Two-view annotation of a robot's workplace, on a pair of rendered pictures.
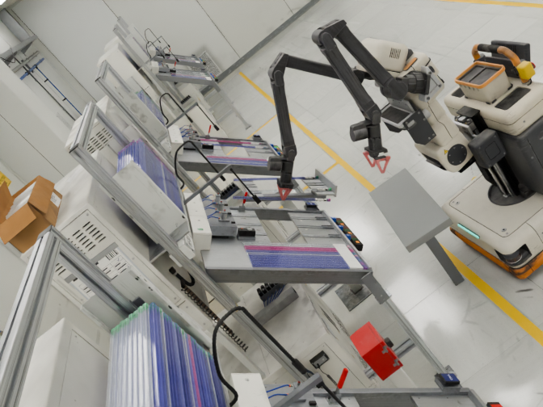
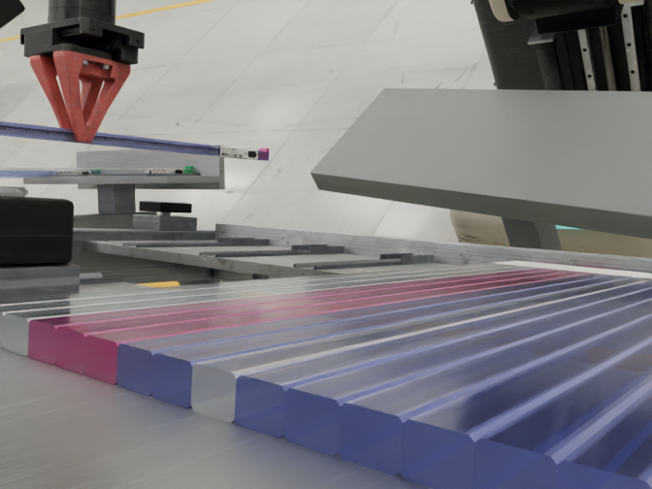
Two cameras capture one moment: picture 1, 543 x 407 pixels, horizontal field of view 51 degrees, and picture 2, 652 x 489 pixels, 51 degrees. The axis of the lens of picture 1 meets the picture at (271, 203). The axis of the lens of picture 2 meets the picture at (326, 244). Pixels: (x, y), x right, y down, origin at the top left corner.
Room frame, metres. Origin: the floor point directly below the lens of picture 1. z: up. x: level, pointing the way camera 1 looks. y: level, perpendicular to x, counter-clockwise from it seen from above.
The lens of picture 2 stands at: (2.04, 0.27, 1.19)
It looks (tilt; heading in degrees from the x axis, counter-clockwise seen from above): 37 degrees down; 315
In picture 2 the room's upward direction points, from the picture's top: 28 degrees counter-clockwise
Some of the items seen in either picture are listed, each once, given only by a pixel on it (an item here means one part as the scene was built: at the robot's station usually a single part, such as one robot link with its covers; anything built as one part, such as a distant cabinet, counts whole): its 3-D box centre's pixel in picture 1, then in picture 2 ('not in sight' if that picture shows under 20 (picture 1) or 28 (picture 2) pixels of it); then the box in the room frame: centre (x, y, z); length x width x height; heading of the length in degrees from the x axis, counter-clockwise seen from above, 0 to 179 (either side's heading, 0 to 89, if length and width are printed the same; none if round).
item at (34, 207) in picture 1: (42, 185); not in sight; (2.32, 0.65, 1.82); 0.68 x 0.30 x 0.20; 176
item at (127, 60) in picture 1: (161, 94); not in sight; (7.35, 0.17, 0.95); 1.36 x 0.82 x 1.90; 86
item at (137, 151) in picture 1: (149, 182); not in sight; (2.41, 0.35, 1.52); 0.51 x 0.13 x 0.27; 176
